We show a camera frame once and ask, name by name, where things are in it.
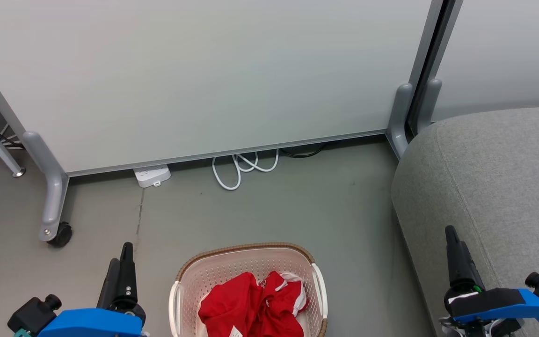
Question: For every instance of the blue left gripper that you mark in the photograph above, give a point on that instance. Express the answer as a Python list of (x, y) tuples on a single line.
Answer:
[(91, 323)]

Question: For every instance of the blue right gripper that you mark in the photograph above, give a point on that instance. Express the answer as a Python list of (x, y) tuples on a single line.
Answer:
[(498, 303)]

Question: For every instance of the red garment white lettering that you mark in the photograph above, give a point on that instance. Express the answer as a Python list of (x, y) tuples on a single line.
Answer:
[(229, 304)]

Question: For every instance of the grey fabric sofa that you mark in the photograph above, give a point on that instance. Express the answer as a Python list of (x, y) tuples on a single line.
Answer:
[(494, 187)]

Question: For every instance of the black caster wheel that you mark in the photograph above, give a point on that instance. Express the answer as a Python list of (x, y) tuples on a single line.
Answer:
[(61, 235)]

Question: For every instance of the cream plastic laundry basket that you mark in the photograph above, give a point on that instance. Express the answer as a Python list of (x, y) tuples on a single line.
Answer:
[(213, 274)]

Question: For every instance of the white power strip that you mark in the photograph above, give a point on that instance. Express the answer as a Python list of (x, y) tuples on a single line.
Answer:
[(152, 175)]

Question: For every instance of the grey partition foot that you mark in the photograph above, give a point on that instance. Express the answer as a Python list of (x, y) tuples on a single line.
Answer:
[(429, 103), (398, 121), (54, 187)]

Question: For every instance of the large white partition panel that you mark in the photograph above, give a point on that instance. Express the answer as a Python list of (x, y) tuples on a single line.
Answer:
[(204, 75)]

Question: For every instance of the narrow white partition panel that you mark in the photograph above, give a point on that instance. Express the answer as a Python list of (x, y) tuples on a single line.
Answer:
[(508, 47)]

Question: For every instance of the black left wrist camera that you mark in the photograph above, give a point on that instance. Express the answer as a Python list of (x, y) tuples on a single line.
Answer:
[(33, 314)]

